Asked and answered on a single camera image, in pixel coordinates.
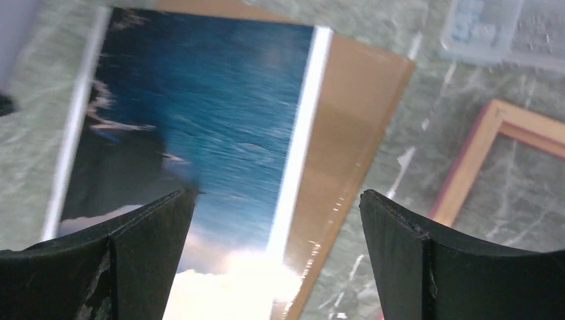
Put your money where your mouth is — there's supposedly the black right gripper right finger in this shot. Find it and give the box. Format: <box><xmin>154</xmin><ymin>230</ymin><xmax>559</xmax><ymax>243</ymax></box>
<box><xmin>359</xmin><ymin>189</ymin><xmax>564</xmax><ymax>320</ymax></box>

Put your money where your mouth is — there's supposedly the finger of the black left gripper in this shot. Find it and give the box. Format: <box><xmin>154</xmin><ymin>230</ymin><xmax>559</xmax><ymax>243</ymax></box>
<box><xmin>0</xmin><ymin>93</ymin><xmax>16</xmax><ymax>117</ymax></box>

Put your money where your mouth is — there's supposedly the pink wooden picture frame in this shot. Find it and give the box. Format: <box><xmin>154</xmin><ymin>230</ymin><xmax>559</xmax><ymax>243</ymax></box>
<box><xmin>417</xmin><ymin>100</ymin><xmax>564</xmax><ymax>253</ymax></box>

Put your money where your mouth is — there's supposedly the brown backing board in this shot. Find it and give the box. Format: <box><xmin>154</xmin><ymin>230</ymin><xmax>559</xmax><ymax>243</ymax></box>
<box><xmin>154</xmin><ymin>0</ymin><xmax>416</xmax><ymax>320</ymax></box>

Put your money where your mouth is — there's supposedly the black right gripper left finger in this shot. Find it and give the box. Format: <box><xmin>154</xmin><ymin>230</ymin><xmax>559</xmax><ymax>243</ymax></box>
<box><xmin>1</xmin><ymin>189</ymin><xmax>197</xmax><ymax>319</ymax></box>

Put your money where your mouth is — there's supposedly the sea and cloud photo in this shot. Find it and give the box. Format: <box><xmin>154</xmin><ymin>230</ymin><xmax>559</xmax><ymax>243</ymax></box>
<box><xmin>41</xmin><ymin>6</ymin><xmax>333</xmax><ymax>319</ymax></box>

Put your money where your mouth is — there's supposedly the clear plastic organizer box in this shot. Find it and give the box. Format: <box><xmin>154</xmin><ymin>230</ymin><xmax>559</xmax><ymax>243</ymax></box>
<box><xmin>440</xmin><ymin>1</ymin><xmax>564</xmax><ymax>73</ymax></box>

